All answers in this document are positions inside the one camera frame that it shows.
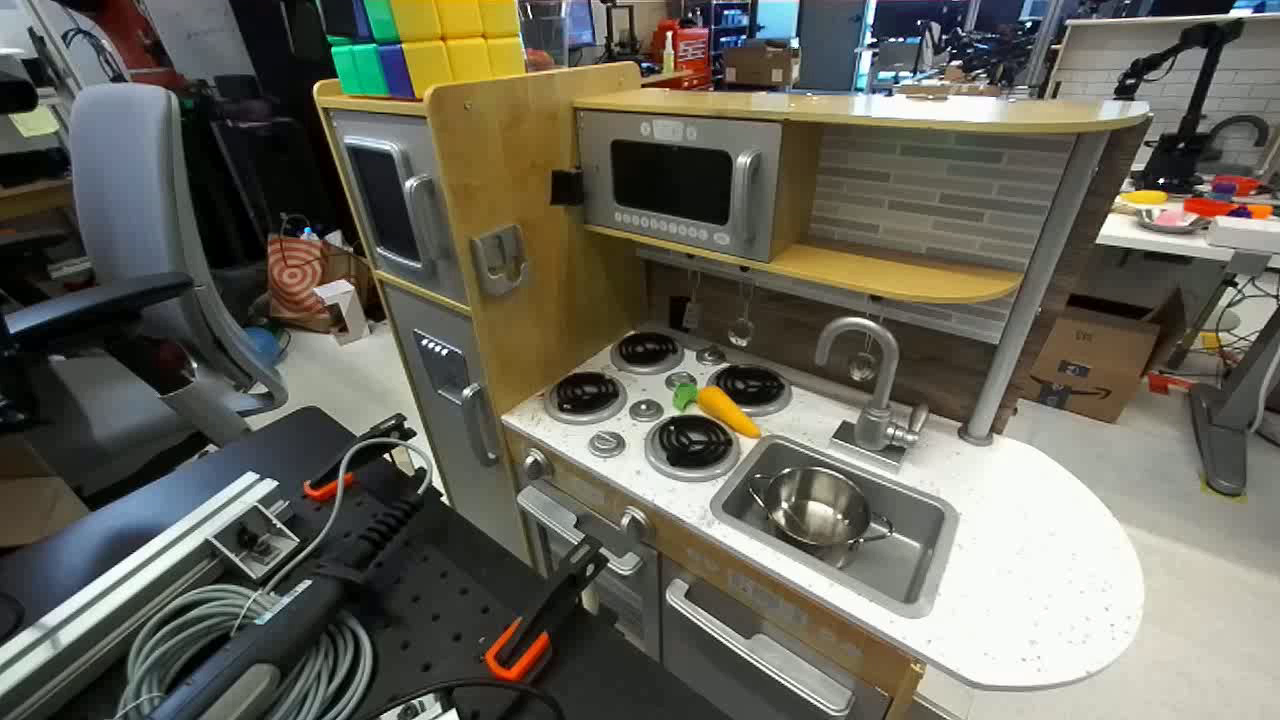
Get orange toy carrot green top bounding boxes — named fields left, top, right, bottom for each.
left=674, top=383, right=762, bottom=440

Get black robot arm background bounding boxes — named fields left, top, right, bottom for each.
left=1114, top=21, right=1246, bottom=191

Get stainless steel pot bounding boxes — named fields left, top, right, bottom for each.
left=750, top=464, right=892, bottom=557

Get grey toy sink basin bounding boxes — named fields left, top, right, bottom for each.
left=714, top=440, right=960, bottom=614

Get black toy burner back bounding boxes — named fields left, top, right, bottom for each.
left=613, top=326, right=684, bottom=377

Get black toy burner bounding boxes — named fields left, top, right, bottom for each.
left=644, top=414, right=740, bottom=483
left=613, top=326, right=684, bottom=377
left=714, top=365, right=792, bottom=414
left=546, top=371, right=626, bottom=422

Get black toy burner left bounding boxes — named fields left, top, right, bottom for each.
left=546, top=371, right=626, bottom=422

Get black toy burner front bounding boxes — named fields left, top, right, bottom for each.
left=644, top=414, right=740, bottom=483

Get wooden toy kitchen unit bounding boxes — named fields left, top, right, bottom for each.
left=313, top=65, right=1150, bottom=713

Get black toy burner right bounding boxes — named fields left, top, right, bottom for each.
left=714, top=365, right=792, bottom=414

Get grey toy microwave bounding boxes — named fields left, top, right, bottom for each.
left=575, top=112, right=786, bottom=259

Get grey toy oven door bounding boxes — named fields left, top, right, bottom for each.
left=517, top=449, right=666, bottom=659

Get silver toy faucet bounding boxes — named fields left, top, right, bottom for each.
left=818, top=317, right=929, bottom=464

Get orange black clamp front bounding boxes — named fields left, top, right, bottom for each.
left=485, top=538, right=608, bottom=683

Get orange black clamp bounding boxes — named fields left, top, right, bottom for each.
left=485, top=538, right=608, bottom=683
left=305, top=411, right=414, bottom=503

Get grey toy fridge doors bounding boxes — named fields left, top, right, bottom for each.
left=329, top=112, right=529, bottom=559

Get orange black clamp left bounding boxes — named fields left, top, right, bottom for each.
left=305, top=411, right=414, bottom=503

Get black perforated mounting board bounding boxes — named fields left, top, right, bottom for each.
left=51, top=493, right=731, bottom=720

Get stacked colourful foam blocks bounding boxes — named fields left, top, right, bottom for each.
left=318, top=0, right=525, bottom=100

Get cardboard box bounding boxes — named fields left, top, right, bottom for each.
left=1024, top=290, right=1186, bottom=422

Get grey office chair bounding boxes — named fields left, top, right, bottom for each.
left=3, top=82, right=289, bottom=440

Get white desk with toys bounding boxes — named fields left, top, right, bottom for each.
left=1101, top=177, right=1280, bottom=259

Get grey coiled cable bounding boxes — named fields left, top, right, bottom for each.
left=112, top=580, right=381, bottom=720

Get aluminium extrusion rail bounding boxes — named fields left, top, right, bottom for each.
left=0, top=471, right=276, bottom=720

